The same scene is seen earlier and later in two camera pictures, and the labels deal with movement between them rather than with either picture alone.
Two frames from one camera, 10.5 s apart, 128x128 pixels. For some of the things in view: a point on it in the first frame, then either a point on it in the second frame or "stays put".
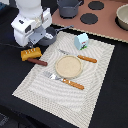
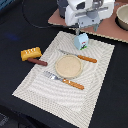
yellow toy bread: x=30 y=53 stays put
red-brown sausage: x=40 y=62 stays put
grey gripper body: x=39 y=33 -> x=88 y=18
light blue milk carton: x=81 y=41 stays put
